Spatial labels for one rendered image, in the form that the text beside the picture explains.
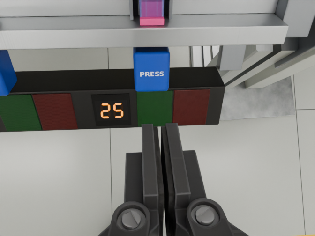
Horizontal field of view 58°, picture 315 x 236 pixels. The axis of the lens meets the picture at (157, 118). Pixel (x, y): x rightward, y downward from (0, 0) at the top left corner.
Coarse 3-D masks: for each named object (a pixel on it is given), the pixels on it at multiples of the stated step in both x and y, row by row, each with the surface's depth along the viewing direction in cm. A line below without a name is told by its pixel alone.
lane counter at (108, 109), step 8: (96, 96) 22; (104, 96) 22; (112, 96) 22; (120, 96) 23; (128, 96) 23; (96, 104) 23; (104, 104) 23; (112, 104) 23; (120, 104) 23; (128, 104) 23; (96, 112) 23; (104, 112) 23; (112, 112) 23; (120, 112) 23; (128, 112) 24; (96, 120) 24; (104, 120) 24; (112, 120) 24; (120, 120) 24; (128, 120) 24
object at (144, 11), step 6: (144, 0) 16; (150, 0) 16; (156, 0) 16; (162, 0) 16; (144, 6) 16; (150, 6) 16; (156, 6) 16; (162, 6) 16; (144, 12) 16; (150, 12) 16; (156, 12) 16; (162, 12) 16
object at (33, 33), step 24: (0, 24) 16; (24, 24) 16; (48, 24) 16; (72, 24) 16; (96, 24) 16; (120, 24) 16; (168, 24) 17; (192, 24) 17; (216, 24) 17; (240, 24) 17; (264, 24) 17; (0, 48) 16; (24, 48) 16; (48, 48) 16; (72, 48) 17
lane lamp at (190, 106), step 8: (176, 96) 23; (184, 96) 23; (192, 96) 23; (200, 96) 23; (208, 96) 23; (176, 104) 23; (184, 104) 23; (192, 104) 23; (200, 104) 23; (176, 112) 24; (184, 112) 24; (192, 112) 24; (200, 112) 24; (176, 120) 24; (184, 120) 24; (192, 120) 24; (200, 120) 24
